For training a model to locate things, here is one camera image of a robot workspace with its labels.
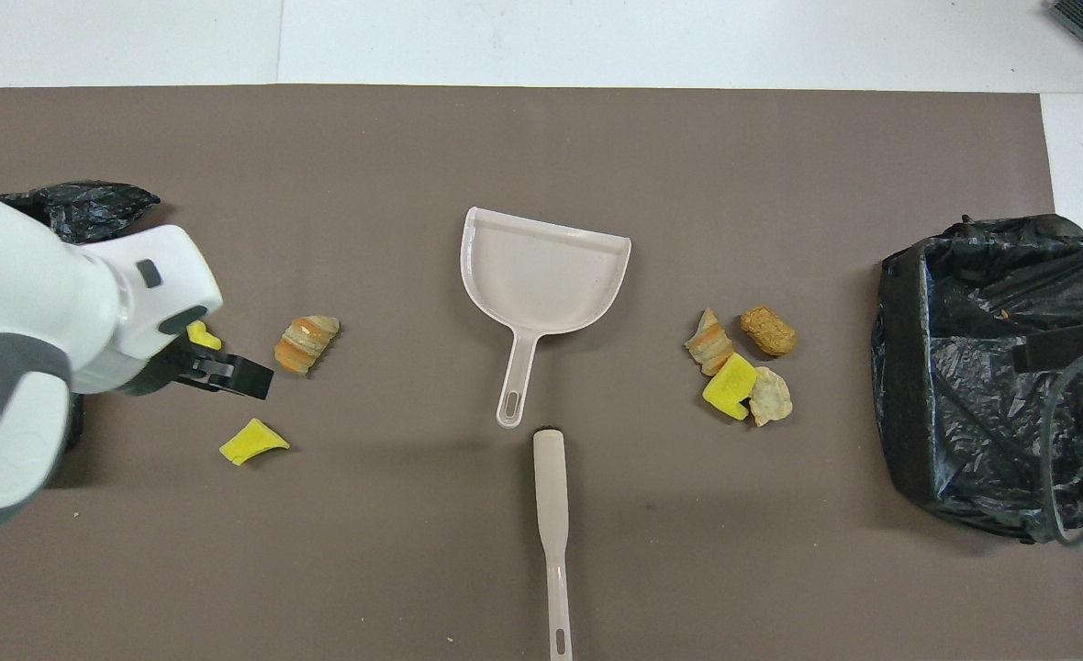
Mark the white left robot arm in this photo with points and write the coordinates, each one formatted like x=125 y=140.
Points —
x=27 y=303

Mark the right black trash bag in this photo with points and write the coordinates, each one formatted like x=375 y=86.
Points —
x=909 y=413

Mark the black trash bag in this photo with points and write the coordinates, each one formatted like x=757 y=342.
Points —
x=909 y=413
x=92 y=207

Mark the beige plastic dustpan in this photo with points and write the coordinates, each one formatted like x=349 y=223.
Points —
x=541 y=275

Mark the yellow sponge with green back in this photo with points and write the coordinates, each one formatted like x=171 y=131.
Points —
x=202 y=336

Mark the brown bun piece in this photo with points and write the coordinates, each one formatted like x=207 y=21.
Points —
x=768 y=330

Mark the pale bread piece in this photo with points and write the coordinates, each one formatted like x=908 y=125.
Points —
x=771 y=397

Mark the brown table mat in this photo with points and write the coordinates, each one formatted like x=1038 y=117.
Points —
x=321 y=184

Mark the notched yellow sponge piece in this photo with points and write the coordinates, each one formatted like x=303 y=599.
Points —
x=248 y=445

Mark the left black trash bag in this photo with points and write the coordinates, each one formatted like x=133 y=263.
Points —
x=92 y=207

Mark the yellow sponge block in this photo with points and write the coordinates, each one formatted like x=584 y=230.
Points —
x=730 y=386

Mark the striped orange bread piece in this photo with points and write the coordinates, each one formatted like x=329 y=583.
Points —
x=708 y=344
x=307 y=344

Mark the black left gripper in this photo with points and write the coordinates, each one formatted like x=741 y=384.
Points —
x=174 y=367

